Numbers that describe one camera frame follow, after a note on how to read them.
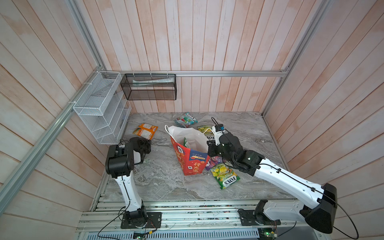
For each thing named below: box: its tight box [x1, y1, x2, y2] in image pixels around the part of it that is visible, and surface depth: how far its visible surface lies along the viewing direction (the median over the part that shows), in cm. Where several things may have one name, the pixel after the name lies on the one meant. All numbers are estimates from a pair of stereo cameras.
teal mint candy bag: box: [175, 112, 198, 128], surface depth 116 cm
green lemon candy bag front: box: [210, 163, 241, 190], surface depth 87 cm
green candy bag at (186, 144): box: [183, 137, 191, 149], surface depth 90 cm
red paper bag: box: [164, 124, 213, 176], surface depth 80 cm
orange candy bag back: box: [132, 123, 159, 140], surface depth 109 cm
